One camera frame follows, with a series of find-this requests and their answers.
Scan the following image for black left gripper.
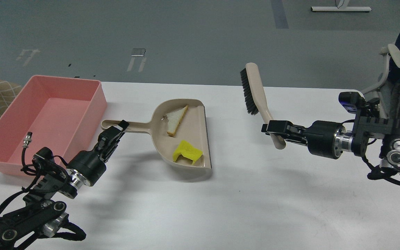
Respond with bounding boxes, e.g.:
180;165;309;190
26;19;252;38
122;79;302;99
66;120;129;186

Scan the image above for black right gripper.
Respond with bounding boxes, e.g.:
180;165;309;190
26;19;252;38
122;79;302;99
261;120;344;159

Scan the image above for beige hand brush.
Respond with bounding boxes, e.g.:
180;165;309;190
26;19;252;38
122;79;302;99
240;62;286;150

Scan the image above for triangular bread slice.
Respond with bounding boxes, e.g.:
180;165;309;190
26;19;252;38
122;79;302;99
163;105;189;137

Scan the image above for beige plastic dustpan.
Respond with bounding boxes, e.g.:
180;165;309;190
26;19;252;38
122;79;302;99
101;99;213;169

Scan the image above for yellow sponge piece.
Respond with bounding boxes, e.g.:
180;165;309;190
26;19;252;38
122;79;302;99
172;140;203;165

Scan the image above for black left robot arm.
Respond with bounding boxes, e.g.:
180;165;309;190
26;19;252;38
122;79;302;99
0;120;129;250

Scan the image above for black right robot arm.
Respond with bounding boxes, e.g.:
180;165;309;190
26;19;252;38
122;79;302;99
261;92;400;186

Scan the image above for pink plastic bin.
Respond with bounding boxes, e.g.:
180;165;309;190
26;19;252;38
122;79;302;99
0;75;107;176

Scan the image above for metal floor plate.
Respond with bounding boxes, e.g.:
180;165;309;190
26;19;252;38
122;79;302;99
131;48;146;57

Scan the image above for white desk foot bar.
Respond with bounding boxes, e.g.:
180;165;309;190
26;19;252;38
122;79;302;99
311;6;372;12

